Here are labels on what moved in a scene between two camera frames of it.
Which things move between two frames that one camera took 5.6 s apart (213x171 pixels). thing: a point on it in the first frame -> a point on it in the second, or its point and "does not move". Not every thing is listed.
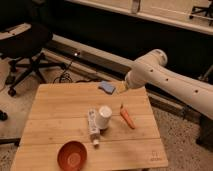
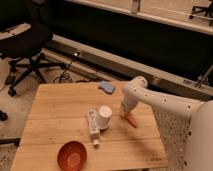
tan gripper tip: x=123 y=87 -> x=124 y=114
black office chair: x=28 y=42 does not move
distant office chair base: x=208 y=11 does not move
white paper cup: x=104 y=117 does not move
